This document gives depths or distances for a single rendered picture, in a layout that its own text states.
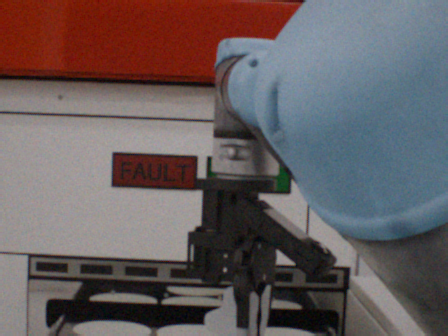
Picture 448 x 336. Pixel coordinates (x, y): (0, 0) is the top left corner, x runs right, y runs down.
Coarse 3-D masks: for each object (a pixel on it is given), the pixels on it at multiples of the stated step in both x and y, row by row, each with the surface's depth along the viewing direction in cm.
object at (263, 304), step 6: (258, 288) 104; (264, 288) 104; (258, 294) 103; (264, 294) 104; (264, 300) 104; (258, 306) 103; (264, 306) 104; (258, 312) 103; (264, 312) 104; (258, 318) 104; (264, 318) 104; (258, 324) 103; (264, 324) 104; (258, 330) 103; (264, 330) 105
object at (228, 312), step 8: (232, 288) 102; (224, 296) 102; (232, 296) 102; (256, 296) 101; (224, 304) 102; (232, 304) 102; (256, 304) 102; (208, 312) 103; (216, 312) 103; (224, 312) 102; (232, 312) 102; (256, 312) 102; (208, 320) 103; (216, 320) 103; (224, 320) 102; (232, 320) 102; (208, 328) 103; (216, 328) 103; (224, 328) 102; (232, 328) 102; (248, 328) 100; (256, 328) 102
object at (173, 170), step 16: (128, 160) 126; (144, 160) 126; (160, 160) 126; (176, 160) 126; (192, 160) 126; (128, 176) 126; (144, 176) 126; (160, 176) 126; (176, 176) 126; (192, 176) 126
